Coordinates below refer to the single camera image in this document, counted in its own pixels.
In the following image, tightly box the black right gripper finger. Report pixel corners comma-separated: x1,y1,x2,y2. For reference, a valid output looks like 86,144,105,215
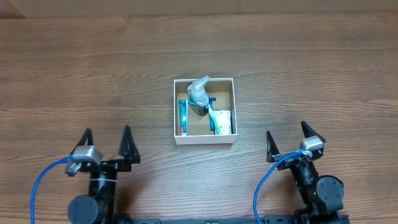
300,121,326,143
266,131,281,163

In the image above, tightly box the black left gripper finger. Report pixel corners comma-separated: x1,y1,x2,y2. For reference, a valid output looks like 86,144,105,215
119,125,141,164
70,128,93,155

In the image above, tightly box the red green toothpaste tube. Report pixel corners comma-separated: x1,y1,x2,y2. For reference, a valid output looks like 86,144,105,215
178,100,188,136

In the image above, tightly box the green white soap packet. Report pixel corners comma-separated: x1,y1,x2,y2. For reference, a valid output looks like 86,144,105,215
214,110,232,135

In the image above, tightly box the green white toothbrush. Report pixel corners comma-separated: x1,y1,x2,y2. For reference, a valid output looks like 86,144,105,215
212,111,220,134

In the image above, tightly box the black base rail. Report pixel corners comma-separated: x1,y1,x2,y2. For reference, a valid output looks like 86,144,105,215
130,214,351,224

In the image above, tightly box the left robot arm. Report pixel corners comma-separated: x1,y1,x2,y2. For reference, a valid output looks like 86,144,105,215
65,126,141,223

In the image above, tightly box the clear pump sanitizer bottle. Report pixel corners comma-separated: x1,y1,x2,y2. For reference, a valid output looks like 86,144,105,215
187,76,210,116

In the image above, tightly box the white cardboard box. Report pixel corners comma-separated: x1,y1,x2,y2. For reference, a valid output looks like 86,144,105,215
173,78,238,145

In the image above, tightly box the blue disposable razor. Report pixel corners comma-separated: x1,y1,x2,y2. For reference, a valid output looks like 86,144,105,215
208,98,216,131

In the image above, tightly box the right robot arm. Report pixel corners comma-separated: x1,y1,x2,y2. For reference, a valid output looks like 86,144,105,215
253,121,350,224

